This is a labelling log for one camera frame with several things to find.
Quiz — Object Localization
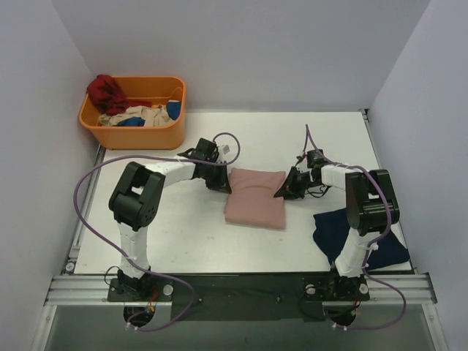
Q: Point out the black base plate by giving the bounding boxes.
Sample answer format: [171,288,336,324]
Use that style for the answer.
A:
[107,272,370,325]

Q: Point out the purple cable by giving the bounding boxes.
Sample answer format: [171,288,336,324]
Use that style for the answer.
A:
[305,124,407,332]
[72,132,241,333]

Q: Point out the blue garment in bin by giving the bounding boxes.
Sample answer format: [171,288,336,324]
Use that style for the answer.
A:
[118,100,183,128]

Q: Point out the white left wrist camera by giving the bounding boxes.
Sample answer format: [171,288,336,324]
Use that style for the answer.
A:
[216,145,230,162]

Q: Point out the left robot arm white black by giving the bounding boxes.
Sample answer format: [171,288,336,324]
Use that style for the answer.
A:
[109,138,232,301]

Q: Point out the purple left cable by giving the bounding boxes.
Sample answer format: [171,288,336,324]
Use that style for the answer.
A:
[72,132,241,333]

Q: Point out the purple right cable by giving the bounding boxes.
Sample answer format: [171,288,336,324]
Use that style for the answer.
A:
[305,124,407,332]

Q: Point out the aluminium frame rail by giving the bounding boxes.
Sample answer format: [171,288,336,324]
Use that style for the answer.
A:
[45,272,437,306]

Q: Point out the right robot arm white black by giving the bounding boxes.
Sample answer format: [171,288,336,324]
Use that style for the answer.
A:
[274,149,400,299]

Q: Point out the orange plastic bin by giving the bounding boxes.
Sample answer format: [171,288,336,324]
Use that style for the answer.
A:
[78,76,186,150]

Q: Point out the folded navy t-shirt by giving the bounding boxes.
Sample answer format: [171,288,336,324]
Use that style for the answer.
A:
[312,208,410,270]

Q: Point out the pink printed t-shirt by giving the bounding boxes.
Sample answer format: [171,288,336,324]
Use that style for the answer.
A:
[224,168,286,230]

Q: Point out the beige garment in bin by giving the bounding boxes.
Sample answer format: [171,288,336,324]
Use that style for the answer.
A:
[99,105,174,127]

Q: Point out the red garment in bin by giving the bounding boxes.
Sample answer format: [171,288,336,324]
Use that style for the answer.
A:
[86,75,152,116]

